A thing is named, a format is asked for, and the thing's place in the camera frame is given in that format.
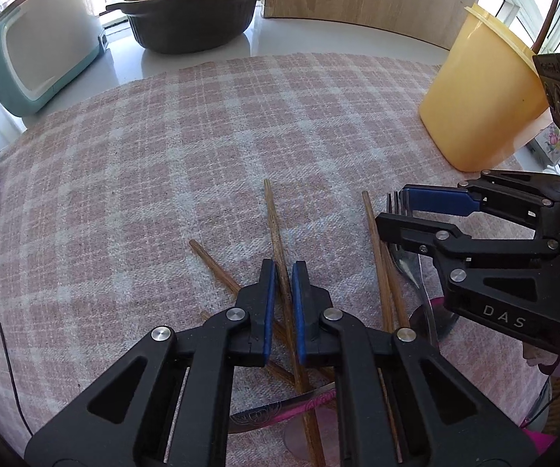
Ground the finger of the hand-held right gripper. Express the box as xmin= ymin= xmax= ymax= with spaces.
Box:
xmin=401 ymin=169 xmax=560 ymax=240
xmin=375 ymin=211 xmax=560 ymax=353

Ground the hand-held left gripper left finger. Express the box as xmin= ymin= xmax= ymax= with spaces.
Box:
xmin=24 ymin=259 xmax=278 ymax=467

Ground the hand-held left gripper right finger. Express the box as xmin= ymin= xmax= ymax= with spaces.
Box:
xmin=292 ymin=260 xmax=539 ymax=467

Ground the metal fork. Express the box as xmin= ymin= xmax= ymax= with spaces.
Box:
xmin=386 ymin=191 xmax=440 ymax=348

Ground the pink patterned metal utensil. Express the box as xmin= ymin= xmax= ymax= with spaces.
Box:
xmin=229 ymin=382 xmax=338 ymax=436

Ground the yellow plastic utensil holder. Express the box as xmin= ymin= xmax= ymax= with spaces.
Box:
xmin=418 ymin=4 xmax=553 ymax=172

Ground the floral printed box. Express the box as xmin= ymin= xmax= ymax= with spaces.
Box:
xmin=528 ymin=121 xmax=560 ymax=167

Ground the pink plaid cloth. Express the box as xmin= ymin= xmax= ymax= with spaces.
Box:
xmin=0 ymin=51 xmax=553 ymax=467

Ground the black ribbed cooking pot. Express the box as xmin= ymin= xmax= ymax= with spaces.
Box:
xmin=106 ymin=0 xmax=278 ymax=54

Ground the teal and white appliance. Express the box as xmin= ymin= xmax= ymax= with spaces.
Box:
xmin=0 ymin=0 xmax=108 ymax=118

